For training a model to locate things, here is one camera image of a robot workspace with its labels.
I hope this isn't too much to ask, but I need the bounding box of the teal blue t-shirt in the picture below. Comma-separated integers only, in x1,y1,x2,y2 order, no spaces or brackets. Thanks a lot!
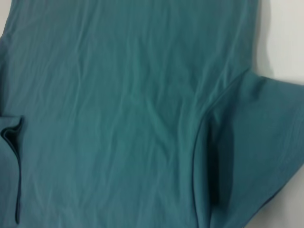
0,0,304,228

